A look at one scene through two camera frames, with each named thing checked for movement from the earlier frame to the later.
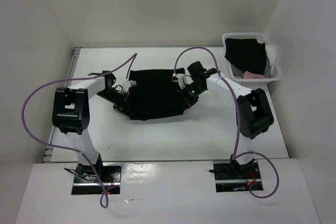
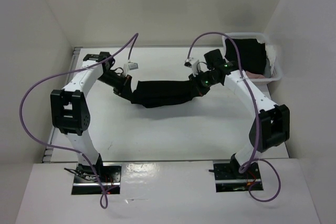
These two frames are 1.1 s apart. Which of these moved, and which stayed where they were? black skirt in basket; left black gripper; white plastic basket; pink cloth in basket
Moved: left black gripper
Stayed: pink cloth in basket; white plastic basket; black skirt in basket
